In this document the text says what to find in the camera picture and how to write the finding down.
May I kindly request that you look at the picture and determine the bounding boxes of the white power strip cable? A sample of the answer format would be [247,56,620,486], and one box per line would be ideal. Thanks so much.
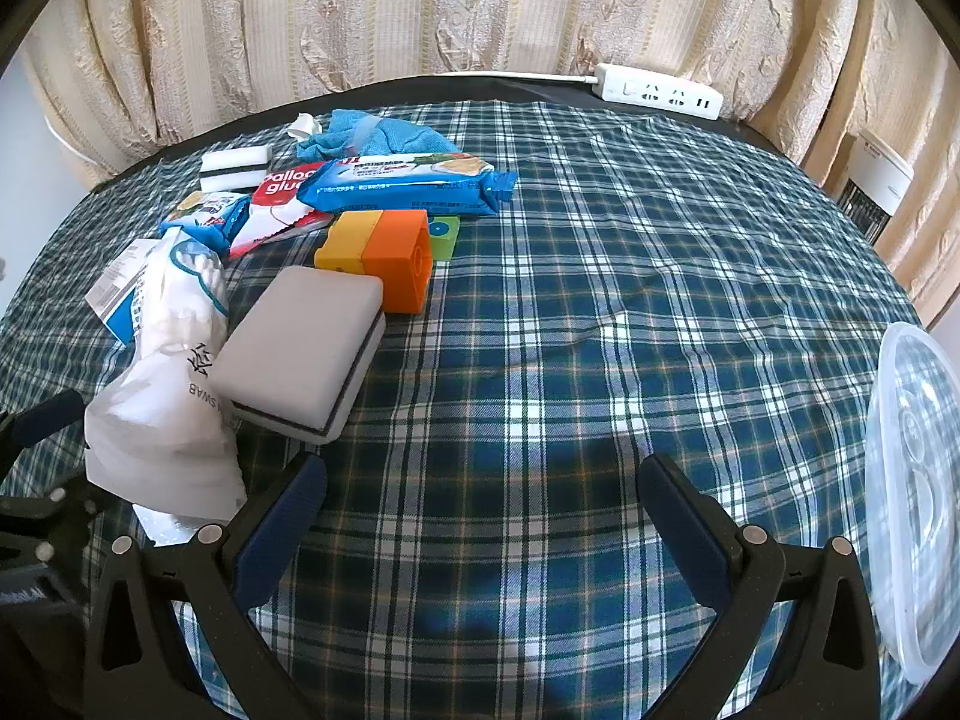
[442,69,601,85]

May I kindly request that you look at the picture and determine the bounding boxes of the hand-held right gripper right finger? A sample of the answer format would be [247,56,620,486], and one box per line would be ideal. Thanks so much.
[637,454,882,720]

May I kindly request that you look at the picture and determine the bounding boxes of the large blue cracker packet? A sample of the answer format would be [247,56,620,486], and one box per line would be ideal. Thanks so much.
[296,152,520,218]

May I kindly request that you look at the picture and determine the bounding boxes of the white power strip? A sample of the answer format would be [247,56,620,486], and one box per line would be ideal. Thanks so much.
[592,64,725,121]

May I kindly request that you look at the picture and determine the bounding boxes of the clear plastic container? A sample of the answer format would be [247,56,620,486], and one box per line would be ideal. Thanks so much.
[862,321,960,685]

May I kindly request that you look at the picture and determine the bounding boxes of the white standing appliance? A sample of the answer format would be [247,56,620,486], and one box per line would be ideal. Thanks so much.
[834,131,916,245]

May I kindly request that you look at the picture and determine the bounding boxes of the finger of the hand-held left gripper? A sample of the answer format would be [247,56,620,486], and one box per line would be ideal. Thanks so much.
[0,388,85,466]
[0,474,106,541]

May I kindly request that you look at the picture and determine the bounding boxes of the white cotton swab bag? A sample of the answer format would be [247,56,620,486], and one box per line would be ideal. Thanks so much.
[84,229,248,548]

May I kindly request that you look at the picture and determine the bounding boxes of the large grey sponge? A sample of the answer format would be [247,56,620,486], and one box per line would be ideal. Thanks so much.
[211,265,388,443]

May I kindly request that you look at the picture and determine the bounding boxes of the blue cloth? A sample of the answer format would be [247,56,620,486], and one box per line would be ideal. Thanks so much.
[296,109,462,162]

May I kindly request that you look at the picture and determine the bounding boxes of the orange and yellow toy block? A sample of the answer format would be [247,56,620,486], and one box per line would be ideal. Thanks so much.
[313,208,434,314]

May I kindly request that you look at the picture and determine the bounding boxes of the blue plaid tablecloth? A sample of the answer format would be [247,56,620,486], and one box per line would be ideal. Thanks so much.
[0,97,931,720]

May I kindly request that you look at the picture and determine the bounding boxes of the small blue cracker packet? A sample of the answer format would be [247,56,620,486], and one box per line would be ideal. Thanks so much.
[159,191,252,260]

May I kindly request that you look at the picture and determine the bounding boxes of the beige patterned curtain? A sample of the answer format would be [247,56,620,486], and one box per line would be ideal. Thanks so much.
[15,0,960,331]

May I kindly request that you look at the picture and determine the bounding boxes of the green toy block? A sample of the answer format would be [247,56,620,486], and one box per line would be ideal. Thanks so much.
[427,214,461,262]

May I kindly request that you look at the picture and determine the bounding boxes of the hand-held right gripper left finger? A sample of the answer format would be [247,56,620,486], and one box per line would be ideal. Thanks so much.
[82,452,329,720]

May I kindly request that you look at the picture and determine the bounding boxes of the red glue packet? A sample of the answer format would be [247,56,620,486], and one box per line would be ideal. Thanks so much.
[229,160,338,262]

